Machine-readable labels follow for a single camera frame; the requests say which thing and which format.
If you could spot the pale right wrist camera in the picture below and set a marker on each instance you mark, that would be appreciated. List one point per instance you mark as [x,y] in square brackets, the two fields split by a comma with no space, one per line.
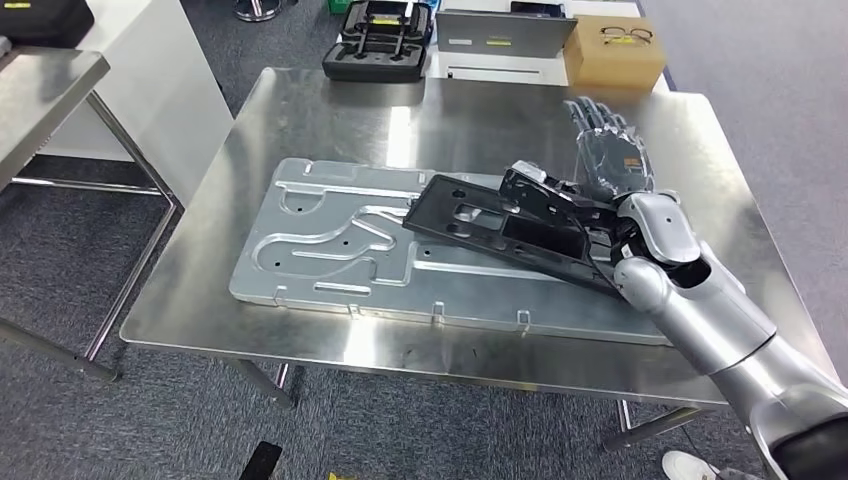
[528,170]

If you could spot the yellow floor tape rectangle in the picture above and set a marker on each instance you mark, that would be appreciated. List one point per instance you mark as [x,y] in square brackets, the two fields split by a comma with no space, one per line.
[341,476]

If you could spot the stainless steel side table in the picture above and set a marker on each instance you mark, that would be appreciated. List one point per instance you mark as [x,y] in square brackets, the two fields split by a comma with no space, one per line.
[46,99]

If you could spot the chrome stool base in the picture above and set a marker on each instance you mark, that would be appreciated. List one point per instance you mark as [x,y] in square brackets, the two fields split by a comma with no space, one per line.
[255,10]

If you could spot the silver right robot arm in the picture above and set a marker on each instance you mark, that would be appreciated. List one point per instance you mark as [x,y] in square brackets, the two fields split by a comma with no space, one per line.
[715,318]

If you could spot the person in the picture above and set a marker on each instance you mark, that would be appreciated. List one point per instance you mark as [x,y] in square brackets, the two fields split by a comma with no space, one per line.
[689,467]

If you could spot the black foam tool case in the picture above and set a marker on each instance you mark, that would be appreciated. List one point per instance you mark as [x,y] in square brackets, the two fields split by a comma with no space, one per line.
[378,53]

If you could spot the black carrying case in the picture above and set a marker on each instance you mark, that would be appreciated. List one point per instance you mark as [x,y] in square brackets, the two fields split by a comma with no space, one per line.
[40,23]

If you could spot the black right camera bracket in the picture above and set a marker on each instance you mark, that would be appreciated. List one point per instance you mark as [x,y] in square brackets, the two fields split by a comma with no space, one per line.
[550,199]

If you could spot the brown cardboard box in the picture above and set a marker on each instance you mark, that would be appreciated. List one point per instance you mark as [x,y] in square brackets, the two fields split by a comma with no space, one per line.
[613,63]

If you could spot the white cabinet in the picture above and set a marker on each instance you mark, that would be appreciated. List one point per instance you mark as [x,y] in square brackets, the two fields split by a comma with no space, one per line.
[152,86]

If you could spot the stamped sheet metal panel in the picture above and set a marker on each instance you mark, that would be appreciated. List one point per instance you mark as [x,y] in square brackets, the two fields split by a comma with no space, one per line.
[331,265]

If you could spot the grey flat box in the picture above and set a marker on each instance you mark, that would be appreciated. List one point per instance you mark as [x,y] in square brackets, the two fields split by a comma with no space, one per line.
[503,36]

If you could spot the stainless steel workbench table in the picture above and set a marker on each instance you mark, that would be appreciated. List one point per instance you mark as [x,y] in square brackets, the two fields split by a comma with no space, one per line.
[464,126]

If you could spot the black plastic plate frame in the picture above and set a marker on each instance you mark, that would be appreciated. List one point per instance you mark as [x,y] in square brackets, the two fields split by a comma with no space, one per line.
[477,238]

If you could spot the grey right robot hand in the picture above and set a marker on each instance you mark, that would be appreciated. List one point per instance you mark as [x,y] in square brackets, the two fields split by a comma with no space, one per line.
[613,162]

